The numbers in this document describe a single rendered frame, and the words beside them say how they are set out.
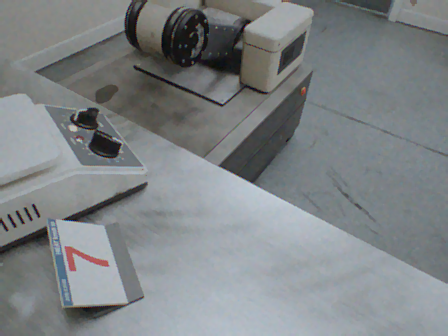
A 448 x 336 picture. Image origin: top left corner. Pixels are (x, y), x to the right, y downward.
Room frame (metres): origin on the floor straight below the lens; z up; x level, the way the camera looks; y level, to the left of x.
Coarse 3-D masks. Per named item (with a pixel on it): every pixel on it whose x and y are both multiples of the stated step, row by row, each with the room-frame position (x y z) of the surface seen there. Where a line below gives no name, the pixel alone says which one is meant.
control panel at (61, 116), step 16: (48, 112) 0.32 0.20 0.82; (64, 112) 0.33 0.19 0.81; (64, 128) 0.29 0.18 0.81; (80, 128) 0.31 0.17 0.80; (96, 128) 0.32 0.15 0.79; (112, 128) 0.34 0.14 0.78; (80, 144) 0.27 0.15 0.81; (80, 160) 0.25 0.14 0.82; (96, 160) 0.26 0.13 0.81; (112, 160) 0.27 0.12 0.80; (128, 160) 0.28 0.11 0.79
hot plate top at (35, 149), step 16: (16, 96) 0.31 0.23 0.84; (0, 112) 0.28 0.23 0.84; (16, 112) 0.28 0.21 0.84; (32, 112) 0.29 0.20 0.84; (0, 128) 0.26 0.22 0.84; (16, 128) 0.26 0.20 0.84; (32, 128) 0.26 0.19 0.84; (0, 144) 0.24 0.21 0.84; (16, 144) 0.24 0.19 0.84; (32, 144) 0.24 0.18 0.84; (48, 144) 0.24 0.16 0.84; (0, 160) 0.22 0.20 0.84; (16, 160) 0.22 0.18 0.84; (32, 160) 0.22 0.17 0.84; (48, 160) 0.22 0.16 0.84; (0, 176) 0.20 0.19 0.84; (16, 176) 0.20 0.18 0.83
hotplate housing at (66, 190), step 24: (48, 120) 0.30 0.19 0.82; (48, 168) 0.23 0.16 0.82; (72, 168) 0.23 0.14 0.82; (96, 168) 0.24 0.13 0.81; (120, 168) 0.26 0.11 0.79; (144, 168) 0.28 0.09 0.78; (0, 192) 0.20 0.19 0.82; (24, 192) 0.20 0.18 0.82; (48, 192) 0.21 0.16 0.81; (72, 192) 0.22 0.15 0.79; (96, 192) 0.24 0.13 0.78; (120, 192) 0.25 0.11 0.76; (0, 216) 0.18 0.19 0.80; (24, 216) 0.19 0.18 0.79; (48, 216) 0.21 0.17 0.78; (72, 216) 0.22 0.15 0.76; (0, 240) 0.18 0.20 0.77; (24, 240) 0.19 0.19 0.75
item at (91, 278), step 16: (64, 224) 0.19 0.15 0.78; (64, 240) 0.17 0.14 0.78; (80, 240) 0.18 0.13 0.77; (96, 240) 0.19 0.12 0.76; (64, 256) 0.16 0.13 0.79; (80, 256) 0.16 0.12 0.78; (96, 256) 0.17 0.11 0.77; (80, 272) 0.15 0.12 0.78; (96, 272) 0.15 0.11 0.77; (112, 272) 0.16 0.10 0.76; (80, 288) 0.13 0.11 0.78; (96, 288) 0.14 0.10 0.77; (112, 288) 0.14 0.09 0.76
